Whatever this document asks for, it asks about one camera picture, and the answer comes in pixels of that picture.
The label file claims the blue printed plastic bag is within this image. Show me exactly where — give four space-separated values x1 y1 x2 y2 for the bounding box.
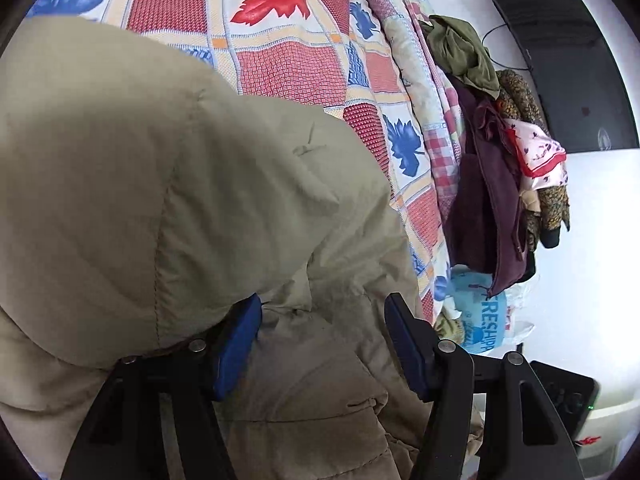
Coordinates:
447 266 536 354

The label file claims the black flat monitor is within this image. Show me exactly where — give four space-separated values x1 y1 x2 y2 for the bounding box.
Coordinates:
492 0 639 153

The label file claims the pink checked blanket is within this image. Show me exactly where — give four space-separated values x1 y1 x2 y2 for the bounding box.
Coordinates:
367 0 464 218

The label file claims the black device with light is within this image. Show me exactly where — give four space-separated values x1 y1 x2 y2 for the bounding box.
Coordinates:
529 361 600 441

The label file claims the dark maroon garment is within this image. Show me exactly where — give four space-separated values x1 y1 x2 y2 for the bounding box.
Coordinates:
445 77 528 297

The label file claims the leaf patterned plaid quilt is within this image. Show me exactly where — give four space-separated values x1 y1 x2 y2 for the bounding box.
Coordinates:
29 0 454 322

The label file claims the brown leopard print garment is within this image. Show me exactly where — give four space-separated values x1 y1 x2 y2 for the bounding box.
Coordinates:
497 70 570 252

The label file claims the olive green puffer jacket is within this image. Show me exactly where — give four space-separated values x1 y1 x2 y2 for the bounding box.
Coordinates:
1 16 431 479

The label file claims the pink floral scarf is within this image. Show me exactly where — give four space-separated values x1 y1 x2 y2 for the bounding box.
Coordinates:
504 119 568 194

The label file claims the olive green hanging garment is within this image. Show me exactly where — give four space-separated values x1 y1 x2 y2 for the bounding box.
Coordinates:
420 14 500 99

